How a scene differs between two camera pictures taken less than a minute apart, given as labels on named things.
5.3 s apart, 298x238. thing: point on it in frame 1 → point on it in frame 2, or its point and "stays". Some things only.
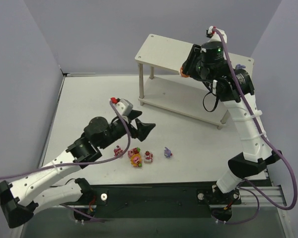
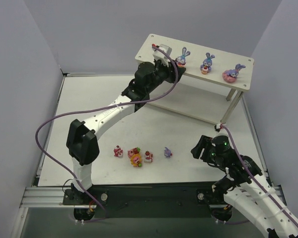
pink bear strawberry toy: x=117 y=151 stays
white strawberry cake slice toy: x=148 y=156 stays
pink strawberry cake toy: x=133 y=151 stays
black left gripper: x=132 y=126 → x=172 y=73
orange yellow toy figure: x=136 y=160 stays
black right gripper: x=190 y=62 → x=203 y=148
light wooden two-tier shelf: x=163 y=85 stays
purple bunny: x=182 y=74 → x=181 y=60
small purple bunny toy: x=167 y=152 stays
